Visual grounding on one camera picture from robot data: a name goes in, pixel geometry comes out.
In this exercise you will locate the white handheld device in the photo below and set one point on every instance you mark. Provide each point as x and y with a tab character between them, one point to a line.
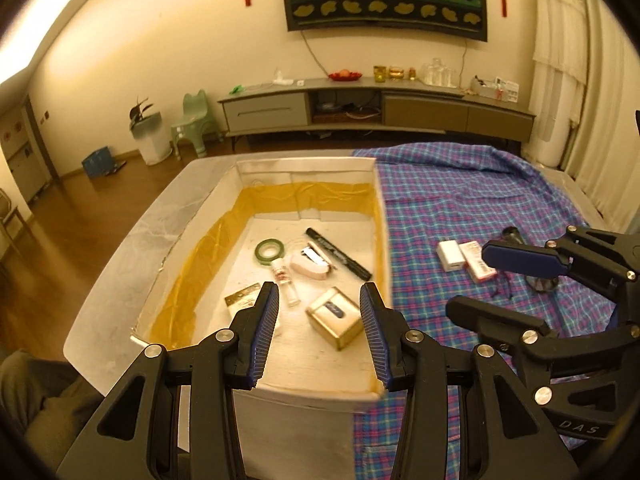
305	267

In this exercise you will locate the blue plaid blanket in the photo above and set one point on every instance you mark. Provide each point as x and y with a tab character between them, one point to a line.
450	200

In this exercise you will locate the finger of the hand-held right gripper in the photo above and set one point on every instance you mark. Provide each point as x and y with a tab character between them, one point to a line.
495	317
525	259

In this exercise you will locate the white tray with small things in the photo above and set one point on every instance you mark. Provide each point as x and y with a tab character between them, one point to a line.
495	90

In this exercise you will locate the white waste bin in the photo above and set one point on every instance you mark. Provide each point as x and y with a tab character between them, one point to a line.
152	142

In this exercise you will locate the green plastic chair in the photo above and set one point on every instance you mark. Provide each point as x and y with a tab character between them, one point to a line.
192	125

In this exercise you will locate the wooden chair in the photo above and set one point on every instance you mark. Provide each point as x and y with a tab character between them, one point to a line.
11	220

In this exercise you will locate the blue storage crate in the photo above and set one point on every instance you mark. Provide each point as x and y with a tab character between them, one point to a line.
100	162

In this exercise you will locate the cream curtain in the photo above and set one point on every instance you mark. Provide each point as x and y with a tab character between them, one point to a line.
590	60

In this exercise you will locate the person's olive trouser leg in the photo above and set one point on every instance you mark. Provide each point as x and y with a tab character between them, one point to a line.
40	400

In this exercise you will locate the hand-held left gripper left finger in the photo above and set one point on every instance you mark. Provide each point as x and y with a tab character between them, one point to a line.
265	330

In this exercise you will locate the dark potted plant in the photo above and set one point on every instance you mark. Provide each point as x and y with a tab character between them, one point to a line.
139	112

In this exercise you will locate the clear bottle with red label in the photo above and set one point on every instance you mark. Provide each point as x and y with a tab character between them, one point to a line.
285	282

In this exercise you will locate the black marker pen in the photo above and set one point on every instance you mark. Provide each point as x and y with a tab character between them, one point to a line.
340	255

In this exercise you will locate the gold tin box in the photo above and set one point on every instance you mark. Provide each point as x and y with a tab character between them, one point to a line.
332	325

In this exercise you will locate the white charger plug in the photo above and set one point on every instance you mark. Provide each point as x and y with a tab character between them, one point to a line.
451	255

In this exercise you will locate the green tape roll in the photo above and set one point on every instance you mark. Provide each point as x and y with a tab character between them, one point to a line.
258	251

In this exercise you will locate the white cardboard box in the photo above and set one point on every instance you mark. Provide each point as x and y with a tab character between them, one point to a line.
295	357

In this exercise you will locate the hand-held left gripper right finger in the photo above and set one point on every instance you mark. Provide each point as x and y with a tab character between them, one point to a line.
372	340

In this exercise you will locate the grey long media cabinet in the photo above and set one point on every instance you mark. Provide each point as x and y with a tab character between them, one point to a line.
265	110

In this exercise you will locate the red and white small box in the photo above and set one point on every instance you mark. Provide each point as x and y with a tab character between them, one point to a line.
477	270

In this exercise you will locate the white cylindrical appliance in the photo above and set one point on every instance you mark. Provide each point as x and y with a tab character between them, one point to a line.
555	142

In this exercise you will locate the red fruit plate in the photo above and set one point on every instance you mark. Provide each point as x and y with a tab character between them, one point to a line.
345	76

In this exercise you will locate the gold glass jar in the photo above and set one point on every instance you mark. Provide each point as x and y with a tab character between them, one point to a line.
380	74
397	74

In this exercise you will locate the cluster of clear glass cups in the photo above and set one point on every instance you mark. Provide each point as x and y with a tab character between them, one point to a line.
439	74

